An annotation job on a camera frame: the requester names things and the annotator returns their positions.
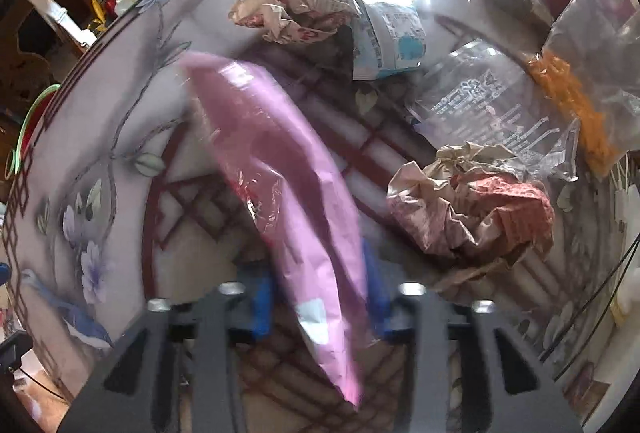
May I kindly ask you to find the clear bag of orange snacks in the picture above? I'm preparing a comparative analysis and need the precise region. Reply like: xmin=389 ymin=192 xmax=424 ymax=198
xmin=527 ymin=0 xmax=639 ymax=179

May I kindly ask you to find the clear printed plastic bag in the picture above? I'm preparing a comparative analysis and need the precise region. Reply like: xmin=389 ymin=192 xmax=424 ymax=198
xmin=406 ymin=39 xmax=580 ymax=182

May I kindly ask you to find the pink plastic wrapper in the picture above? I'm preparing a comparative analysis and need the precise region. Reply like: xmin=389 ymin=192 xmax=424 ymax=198
xmin=178 ymin=51 xmax=371 ymax=406

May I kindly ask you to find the yellow jug on floor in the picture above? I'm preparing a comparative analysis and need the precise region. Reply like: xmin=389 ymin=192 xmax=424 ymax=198
xmin=87 ymin=0 xmax=114 ymax=36

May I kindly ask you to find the floral patterned tablecloth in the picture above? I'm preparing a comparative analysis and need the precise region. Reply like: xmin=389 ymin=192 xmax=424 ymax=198
xmin=1 ymin=0 xmax=639 ymax=432

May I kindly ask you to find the blue white package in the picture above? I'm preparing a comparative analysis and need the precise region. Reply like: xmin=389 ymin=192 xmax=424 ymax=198
xmin=350 ymin=0 xmax=426 ymax=81

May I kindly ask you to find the red beige paper wrapper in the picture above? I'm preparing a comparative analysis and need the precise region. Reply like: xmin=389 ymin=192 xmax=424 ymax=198
xmin=228 ymin=0 xmax=361 ymax=44

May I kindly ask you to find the red bin with green rim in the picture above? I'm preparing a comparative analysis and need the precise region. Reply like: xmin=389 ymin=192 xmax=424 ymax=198
xmin=4 ymin=83 xmax=61 ymax=180

